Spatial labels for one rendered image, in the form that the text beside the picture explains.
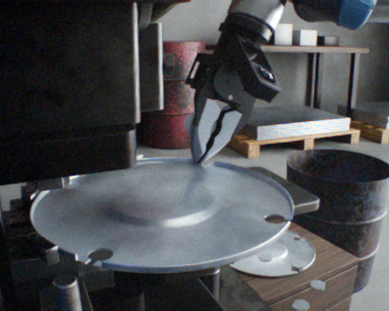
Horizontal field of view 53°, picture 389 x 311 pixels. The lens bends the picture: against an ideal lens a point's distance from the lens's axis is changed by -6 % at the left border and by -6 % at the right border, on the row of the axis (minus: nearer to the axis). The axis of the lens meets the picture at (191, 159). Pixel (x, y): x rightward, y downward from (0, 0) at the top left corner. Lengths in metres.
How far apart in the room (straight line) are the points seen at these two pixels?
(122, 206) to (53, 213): 0.08
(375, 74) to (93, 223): 5.29
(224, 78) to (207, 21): 3.55
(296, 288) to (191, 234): 0.73
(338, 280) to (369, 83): 4.46
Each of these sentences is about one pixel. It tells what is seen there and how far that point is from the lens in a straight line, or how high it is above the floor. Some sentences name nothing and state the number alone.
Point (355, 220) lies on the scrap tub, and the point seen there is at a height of 0.33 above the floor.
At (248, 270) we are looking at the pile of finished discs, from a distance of 1.14.
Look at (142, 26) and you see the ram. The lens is 0.36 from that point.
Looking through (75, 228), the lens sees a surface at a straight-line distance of 0.42.
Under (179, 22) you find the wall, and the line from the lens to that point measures 3.99.
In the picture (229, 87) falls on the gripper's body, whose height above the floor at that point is 0.89.
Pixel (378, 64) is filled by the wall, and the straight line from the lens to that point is 5.60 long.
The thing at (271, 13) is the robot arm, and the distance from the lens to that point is 0.60.
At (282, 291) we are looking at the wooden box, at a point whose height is 0.35.
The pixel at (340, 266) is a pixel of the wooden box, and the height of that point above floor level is 0.35.
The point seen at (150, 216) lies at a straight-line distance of 0.42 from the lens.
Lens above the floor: 0.97
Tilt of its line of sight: 18 degrees down
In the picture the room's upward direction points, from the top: straight up
